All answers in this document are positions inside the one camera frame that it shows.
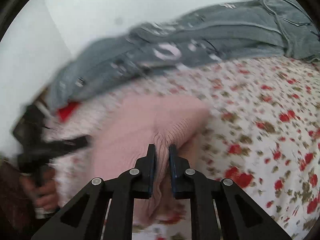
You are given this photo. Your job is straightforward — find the pink knitted sweater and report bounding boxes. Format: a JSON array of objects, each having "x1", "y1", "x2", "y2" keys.
[{"x1": 89, "y1": 95, "x2": 209, "y2": 225}]

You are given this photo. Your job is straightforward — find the person's left hand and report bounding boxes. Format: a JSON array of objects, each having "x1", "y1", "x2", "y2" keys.
[{"x1": 20, "y1": 167, "x2": 59, "y2": 211}]

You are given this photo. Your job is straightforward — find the red cloth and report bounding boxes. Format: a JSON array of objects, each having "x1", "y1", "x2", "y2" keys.
[{"x1": 57, "y1": 102, "x2": 80, "y2": 122}]

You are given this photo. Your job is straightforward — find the wooden bed headboard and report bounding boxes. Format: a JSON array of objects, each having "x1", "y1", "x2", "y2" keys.
[{"x1": 32, "y1": 88, "x2": 54, "y2": 118}]

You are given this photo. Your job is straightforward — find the floral rose bed sheet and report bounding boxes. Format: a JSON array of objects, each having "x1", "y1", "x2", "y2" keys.
[{"x1": 44, "y1": 57, "x2": 319, "y2": 239}]

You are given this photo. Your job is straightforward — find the grey floral quilt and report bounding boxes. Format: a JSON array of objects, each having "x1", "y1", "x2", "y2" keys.
[{"x1": 46, "y1": 0, "x2": 319, "y2": 112}]

